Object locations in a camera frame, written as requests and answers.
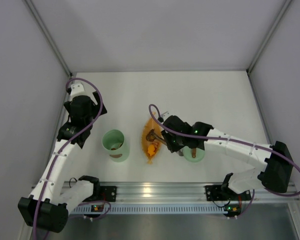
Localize metal tongs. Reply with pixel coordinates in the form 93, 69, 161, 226
152, 131, 184, 157

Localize brown food piece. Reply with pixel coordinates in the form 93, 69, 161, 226
145, 129, 156, 142

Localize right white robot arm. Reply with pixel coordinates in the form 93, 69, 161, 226
160, 115, 293, 194

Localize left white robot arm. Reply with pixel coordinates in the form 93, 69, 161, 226
17, 91, 107, 233

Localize orange boat-shaped tray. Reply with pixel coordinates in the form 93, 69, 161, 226
141, 117, 162, 165

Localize orange food piece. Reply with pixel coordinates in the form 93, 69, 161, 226
147, 144, 156, 157

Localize green cup container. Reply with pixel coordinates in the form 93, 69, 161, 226
101, 129, 130, 163

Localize right controller board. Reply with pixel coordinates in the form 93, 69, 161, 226
223, 204, 242, 220

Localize controller board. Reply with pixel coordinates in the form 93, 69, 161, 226
83, 204, 108, 222
223, 204, 242, 220

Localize left controller board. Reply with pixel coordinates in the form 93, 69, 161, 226
83, 204, 108, 222

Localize green lid with handle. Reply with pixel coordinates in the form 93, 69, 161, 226
182, 146, 205, 163

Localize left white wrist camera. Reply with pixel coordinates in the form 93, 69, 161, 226
66, 83, 86, 98

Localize aluminium mounting rail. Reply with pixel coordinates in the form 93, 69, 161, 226
100, 182, 300, 204

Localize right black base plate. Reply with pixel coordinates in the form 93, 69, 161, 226
204, 184, 252, 202

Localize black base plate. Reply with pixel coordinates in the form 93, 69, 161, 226
204, 184, 252, 202
88, 185, 117, 202

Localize grey slotted cable duct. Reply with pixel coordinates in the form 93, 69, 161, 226
69, 204, 227, 215

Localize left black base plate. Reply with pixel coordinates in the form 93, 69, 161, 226
88, 185, 117, 202

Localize left aluminium frame post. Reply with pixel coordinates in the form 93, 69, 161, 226
22, 0, 73, 78

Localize aluminium frame post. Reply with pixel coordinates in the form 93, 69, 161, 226
246, 0, 294, 76
22, 0, 73, 78

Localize right aluminium frame post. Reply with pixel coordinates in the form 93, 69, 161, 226
246, 0, 294, 76

